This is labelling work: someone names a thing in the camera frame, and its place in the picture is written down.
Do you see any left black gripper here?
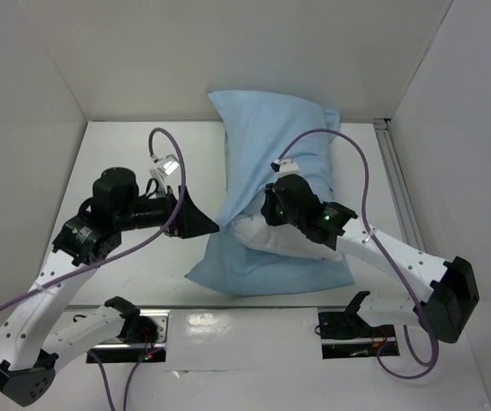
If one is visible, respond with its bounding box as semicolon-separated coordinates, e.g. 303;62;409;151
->
116;184;219;238

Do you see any white pillow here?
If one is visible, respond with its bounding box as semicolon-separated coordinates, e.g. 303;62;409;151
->
231;214;344;262

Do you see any blue green pillowcase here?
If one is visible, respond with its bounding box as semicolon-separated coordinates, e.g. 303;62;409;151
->
186;90;354;296

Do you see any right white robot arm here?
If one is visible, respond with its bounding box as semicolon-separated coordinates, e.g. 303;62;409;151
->
261;174;480;343

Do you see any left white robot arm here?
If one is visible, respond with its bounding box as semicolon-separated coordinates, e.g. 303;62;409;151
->
0;167;219;407

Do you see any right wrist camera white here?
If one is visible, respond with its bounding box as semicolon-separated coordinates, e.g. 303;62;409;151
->
271;158;300;178

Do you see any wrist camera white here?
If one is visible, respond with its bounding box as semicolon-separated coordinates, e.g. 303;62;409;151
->
271;158;300;178
149;154;180;191

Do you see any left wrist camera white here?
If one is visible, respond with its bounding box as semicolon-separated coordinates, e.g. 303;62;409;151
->
149;154;180;191

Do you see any aluminium rail frame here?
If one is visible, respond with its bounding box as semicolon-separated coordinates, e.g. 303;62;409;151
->
374;119;426;251

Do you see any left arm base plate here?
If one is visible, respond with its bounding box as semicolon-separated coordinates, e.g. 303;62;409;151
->
92;309;170;364

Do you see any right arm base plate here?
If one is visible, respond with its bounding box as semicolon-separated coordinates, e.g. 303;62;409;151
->
314;310;400;360

